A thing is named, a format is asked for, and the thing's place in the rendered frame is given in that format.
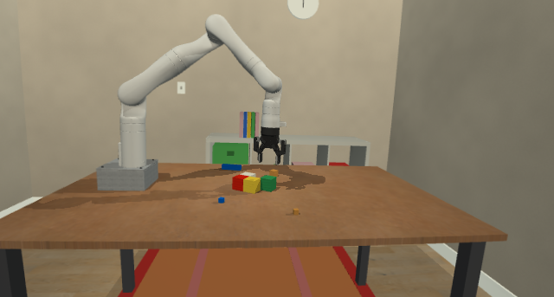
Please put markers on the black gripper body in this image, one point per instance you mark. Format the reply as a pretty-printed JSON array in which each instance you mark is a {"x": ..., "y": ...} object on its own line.
[{"x": 274, "y": 132}]

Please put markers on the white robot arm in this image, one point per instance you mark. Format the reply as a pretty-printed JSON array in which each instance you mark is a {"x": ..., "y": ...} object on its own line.
[{"x": 132, "y": 145}]

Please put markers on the green cube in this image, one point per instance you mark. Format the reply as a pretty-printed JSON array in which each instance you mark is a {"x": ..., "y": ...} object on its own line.
[{"x": 268, "y": 183}]

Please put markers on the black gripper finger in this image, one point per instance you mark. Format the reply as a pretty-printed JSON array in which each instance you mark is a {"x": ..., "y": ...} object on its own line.
[
  {"x": 279, "y": 151},
  {"x": 257, "y": 149}
]

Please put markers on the red cube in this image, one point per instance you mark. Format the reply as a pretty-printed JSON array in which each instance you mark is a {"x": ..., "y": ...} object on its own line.
[{"x": 237, "y": 183}]

